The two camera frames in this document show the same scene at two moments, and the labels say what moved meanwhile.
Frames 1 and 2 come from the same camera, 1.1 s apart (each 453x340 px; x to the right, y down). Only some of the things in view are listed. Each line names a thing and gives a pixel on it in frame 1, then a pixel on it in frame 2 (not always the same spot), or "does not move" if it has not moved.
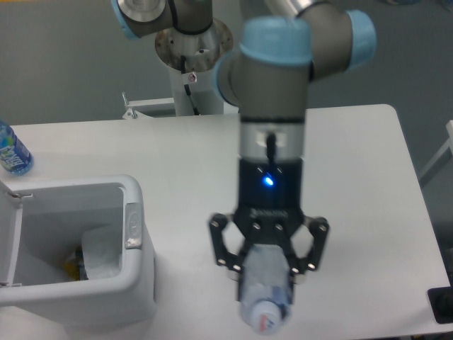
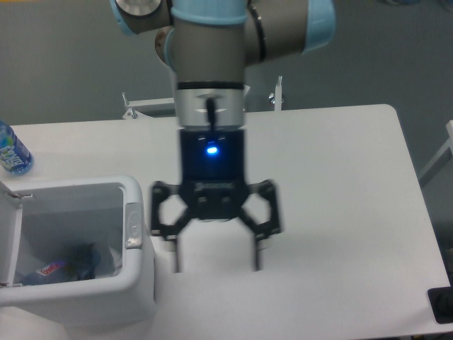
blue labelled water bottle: (15, 157) does not move
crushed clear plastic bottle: (265, 287) to (83, 265)
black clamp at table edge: (441, 299) does not move
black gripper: (270, 210) to (212, 180)
